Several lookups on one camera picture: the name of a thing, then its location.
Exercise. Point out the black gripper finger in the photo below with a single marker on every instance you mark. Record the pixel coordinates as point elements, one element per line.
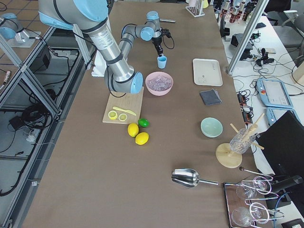
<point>159,50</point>

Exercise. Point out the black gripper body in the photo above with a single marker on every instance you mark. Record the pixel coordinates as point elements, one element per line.
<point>156,42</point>

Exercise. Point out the light blue plastic cup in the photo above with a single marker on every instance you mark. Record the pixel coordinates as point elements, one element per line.
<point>161,61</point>

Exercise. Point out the clear ice cubes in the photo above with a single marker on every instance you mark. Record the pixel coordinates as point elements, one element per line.
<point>159,83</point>

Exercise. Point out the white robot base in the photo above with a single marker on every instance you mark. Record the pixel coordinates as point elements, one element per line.
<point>99,65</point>

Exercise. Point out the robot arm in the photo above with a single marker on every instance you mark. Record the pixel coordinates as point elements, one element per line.
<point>150,31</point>
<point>91,17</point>

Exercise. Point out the wooden cup stand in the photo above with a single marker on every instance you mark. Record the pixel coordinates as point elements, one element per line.
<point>226,156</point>

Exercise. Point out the steel ice scoop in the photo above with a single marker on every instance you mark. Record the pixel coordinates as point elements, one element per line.
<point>189,178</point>

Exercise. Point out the steel muddler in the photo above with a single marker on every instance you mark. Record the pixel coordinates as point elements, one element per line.
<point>167,20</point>

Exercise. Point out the pink bowl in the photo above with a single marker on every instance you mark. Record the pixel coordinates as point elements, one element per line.
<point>153,75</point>

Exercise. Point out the cream rabbit serving tray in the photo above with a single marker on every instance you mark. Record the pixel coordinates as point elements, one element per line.
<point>206,72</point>

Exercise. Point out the wooden cutting board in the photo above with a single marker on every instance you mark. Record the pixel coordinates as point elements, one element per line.
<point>128,101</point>

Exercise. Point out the grey folded cloth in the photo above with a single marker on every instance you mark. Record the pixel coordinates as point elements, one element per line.
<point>210,97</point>

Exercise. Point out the yellow plastic knife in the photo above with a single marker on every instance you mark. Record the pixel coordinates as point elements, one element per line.
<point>124,110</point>

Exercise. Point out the green lime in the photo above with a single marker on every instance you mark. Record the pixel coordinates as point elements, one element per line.
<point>143,122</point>

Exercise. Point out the lemon half lower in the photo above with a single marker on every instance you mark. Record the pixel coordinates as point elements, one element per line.
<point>122,117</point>

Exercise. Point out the lemon half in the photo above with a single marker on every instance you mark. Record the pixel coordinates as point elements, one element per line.
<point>112,115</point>
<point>122,117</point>

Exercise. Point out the lemon half upper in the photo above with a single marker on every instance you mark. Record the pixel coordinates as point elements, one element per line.
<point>112,115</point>

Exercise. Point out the yellow lemon near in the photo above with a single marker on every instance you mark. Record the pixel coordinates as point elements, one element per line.
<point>133,129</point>

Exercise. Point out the yellow lemon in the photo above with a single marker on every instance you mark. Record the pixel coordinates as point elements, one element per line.
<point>133,129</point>
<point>142,138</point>

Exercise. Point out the yellow lemon far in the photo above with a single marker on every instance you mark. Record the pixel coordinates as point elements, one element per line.
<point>142,138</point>

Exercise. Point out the green ceramic bowl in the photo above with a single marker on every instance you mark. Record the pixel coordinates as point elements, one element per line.
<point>211,127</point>

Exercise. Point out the blue teach pendant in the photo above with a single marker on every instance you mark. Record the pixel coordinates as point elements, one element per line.
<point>273,93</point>

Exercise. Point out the clear glass mug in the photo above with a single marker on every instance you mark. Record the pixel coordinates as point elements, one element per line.
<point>242,141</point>

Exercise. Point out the black monitor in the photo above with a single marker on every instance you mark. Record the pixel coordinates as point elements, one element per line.
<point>283,144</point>

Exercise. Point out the wine glass upper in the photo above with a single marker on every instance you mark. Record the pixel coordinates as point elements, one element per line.
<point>247,190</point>

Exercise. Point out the wine glass rack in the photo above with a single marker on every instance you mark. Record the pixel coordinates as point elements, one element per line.
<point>274,214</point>

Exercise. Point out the wine glass lower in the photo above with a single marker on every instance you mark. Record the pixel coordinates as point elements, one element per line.
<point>253,216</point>

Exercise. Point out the white wire cup rack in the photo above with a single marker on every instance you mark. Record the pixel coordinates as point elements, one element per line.
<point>196,11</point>

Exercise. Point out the aluminium frame post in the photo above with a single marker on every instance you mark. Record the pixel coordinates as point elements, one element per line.
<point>257,12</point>

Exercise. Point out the black tray frame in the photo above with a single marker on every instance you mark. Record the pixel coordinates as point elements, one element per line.
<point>233,202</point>

